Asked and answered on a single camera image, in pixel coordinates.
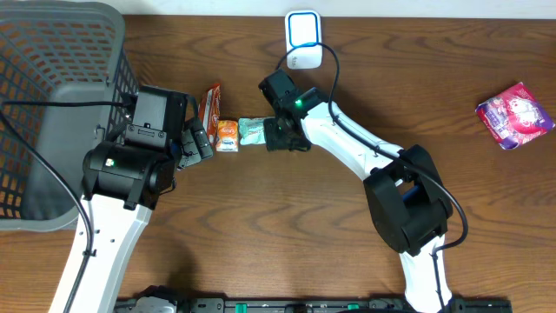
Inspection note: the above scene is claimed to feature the small orange tissue pack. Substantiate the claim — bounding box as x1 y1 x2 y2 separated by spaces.
215 120 239 152

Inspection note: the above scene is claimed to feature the teal tissue pack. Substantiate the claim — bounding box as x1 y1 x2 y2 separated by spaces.
239 117 269 145

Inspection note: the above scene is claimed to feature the orange brown snack packet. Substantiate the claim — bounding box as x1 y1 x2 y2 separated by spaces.
198 83 221 145

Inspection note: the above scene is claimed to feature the red purple snack packet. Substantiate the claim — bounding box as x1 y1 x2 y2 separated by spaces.
475 82 555 150

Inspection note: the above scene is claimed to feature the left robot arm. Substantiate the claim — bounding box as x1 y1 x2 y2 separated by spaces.
50 86 214 312

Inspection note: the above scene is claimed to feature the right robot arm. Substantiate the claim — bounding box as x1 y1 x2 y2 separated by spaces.
258 70 453 312

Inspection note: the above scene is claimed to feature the white barcode scanner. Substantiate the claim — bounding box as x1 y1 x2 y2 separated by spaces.
284 10 322 70

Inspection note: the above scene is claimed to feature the dark grey plastic basket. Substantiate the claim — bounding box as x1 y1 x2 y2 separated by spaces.
1 1 138 232

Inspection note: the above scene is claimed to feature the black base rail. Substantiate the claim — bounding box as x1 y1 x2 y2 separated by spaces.
113 296 514 313

